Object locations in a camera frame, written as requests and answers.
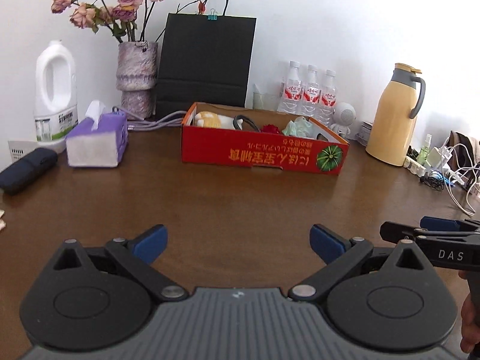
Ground red fabric rose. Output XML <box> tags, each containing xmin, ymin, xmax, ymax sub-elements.
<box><xmin>260</xmin><ymin>124</ymin><xmax>282</xmax><ymax>135</ymax></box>

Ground braided black usb cable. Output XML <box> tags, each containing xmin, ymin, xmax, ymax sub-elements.
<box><xmin>232</xmin><ymin>114</ymin><xmax>261</xmax><ymax>133</ymax></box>

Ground person's hand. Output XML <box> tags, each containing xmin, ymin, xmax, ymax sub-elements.
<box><xmin>460</xmin><ymin>294</ymin><xmax>480</xmax><ymax>353</ymax></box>

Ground black earphones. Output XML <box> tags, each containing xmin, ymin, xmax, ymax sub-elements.
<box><xmin>419</xmin><ymin>172</ymin><xmax>445</xmax><ymax>192</ymax></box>

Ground white power strip with chargers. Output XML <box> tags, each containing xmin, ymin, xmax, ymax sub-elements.
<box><xmin>402</xmin><ymin>136</ymin><xmax>480</xmax><ymax>216</ymax></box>

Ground brown bag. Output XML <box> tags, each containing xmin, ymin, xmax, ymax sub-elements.
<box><xmin>447</xmin><ymin>131</ymin><xmax>480</xmax><ymax>171</ymax></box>

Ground green spray bottle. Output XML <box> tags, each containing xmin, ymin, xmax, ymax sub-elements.
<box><xmin>416</xmin><ymin>134</ymin><xmax>432</xmax><ymax>165</ymax></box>

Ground yellow thermos jug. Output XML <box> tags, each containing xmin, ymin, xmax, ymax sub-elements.
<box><xmin>366</xmin><ymin>63</ymin><xmax>425</xmax><ymax>167</ymax></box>

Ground red cardboard box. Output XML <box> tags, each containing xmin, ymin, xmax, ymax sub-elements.
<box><xmin>181</xmin><ymin>102</ymin><xmax>349</xmax><ymax>175</ymax></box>

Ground small card box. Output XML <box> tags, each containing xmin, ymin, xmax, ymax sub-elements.
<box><xmin>355</xmin><ymin>121</ymin><xmax>373</xmax><ymax>147</ymax></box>

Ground white robot figurine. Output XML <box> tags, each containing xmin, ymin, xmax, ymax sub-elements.
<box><xmin>329</xmin><ymin>102</ymin><xmax>356</xmax><ymax>139</ymax></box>

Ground green white crumpled cloth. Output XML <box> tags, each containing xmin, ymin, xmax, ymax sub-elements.
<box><xmin>281</xmin><ymin>116</ymin><xmax>316</xmax><ymax>139</ymax></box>

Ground right water bottle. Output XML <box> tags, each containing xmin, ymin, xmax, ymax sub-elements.
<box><xmin>316</xmin><ymin>70</ymin><xmax>337</xmax><ymax>126</ymax></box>

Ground water bottle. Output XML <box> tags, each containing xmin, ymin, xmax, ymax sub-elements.
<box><xmin>277</xmin><ymin>61</ymin><xmax>303</xmax><ymax>114</ymax></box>
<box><xmin>316</xmin><ymin>70</ymin><xmax>337</xmax><ymax>126</ymax></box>
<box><xmin>299</xmin><ymin>65</ymin><xmax>321</xmax><ymax>117</ymax></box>

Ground dark blue case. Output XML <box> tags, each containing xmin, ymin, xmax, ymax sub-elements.
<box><xmin>0</xmin><ymin>147</ymin><xmax>58</xmax><ymax>195</ymax></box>

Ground purple tissue pack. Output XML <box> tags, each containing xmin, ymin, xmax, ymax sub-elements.
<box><xmin>65</xmin><ymin>100</ymin><xmax>128</xmax><ymax>168</ymax></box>

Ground left water bottle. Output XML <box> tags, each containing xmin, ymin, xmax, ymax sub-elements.
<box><xmin>277</xmin><ymin>61</ymin><xmax>303</xmax><ymax>114</ymax></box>

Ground middle water bottle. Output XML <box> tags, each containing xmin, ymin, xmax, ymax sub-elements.
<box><xmin>299</xmin><ymin>65</ymin><xmax>321</xmax><ymax>117</ymax></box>

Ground clear drinking glass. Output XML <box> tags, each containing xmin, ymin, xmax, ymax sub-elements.
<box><xmin>252</xmin><ymin>84</ymin><xmax>280</xmax><ymax>111</ymax></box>

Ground plush toy cat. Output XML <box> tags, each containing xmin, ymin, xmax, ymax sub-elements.
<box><xmin>193</xmin><ymin>111</ymin><xmax>235</xmax><ymax>130</ymax></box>

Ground white detergent bottle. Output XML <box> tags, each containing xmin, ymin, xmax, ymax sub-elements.
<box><xmin>33</xmin><ymin>40</ymin><xmax>78</xmax><ymax>154</ymax></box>

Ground purple white ceramic vase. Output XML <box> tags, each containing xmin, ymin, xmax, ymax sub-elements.
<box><xmin>116</xmin><ymin>41</ymin><xmax>158</xmax><ymax>118</ymax></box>

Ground black paper bag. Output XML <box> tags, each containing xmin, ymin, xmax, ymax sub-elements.
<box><xmin>154</xmin><ymin>0</ymin><xmax>256</xmax><ymax>119</ymax></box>

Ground teal binder clip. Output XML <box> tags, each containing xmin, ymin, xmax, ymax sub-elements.
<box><xmin>208</xmin><ymin>8</ymin><xmax>218</xmax><ymax>21</ymax></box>

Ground dried pink roses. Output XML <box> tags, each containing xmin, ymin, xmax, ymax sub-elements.
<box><xmin>50</xmin><ymin>0</ymin><xmax>164</xmax><ymax>43</ymax></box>

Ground purple charging cable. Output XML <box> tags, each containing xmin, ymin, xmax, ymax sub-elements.
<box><xmin>112</xmin><ymin>106</ymin><xmax>189</xmax><ymax>132</ymax></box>

